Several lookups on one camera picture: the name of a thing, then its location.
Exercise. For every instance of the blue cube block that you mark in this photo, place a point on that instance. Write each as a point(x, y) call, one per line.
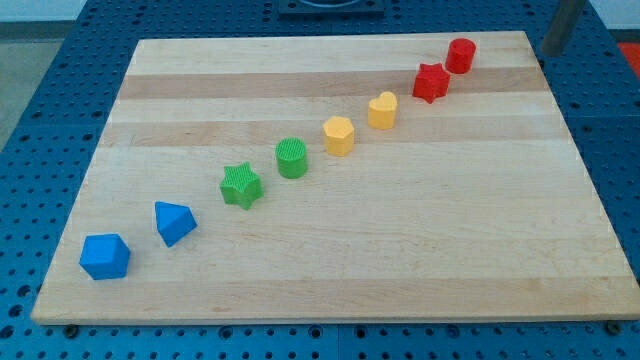
point(105, 256)

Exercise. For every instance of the green cylinder block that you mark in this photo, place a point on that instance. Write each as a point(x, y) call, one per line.
point(291, 158)

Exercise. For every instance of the yellow hexagon block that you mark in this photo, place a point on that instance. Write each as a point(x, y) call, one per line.
point(339, 135)

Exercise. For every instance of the green star block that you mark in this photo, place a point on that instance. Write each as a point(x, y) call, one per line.
point(241, 186)

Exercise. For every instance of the wooden board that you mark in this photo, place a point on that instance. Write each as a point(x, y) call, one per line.
point(474, 208)

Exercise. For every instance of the yellow heart block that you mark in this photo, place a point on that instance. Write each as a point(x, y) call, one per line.
point(382, 111)

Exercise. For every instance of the red star block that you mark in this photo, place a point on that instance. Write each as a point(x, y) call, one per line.
point(431, 82)

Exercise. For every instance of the blue triangular prism block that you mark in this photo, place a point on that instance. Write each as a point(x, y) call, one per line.
point(173, 222)

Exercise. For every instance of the red cylinder block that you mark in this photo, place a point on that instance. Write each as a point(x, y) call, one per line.
point(460, 55)

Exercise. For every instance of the grey metal pole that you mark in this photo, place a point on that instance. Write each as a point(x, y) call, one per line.
point(561, 27)

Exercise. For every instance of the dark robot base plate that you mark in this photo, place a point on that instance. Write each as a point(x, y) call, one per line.
point(330, 7)

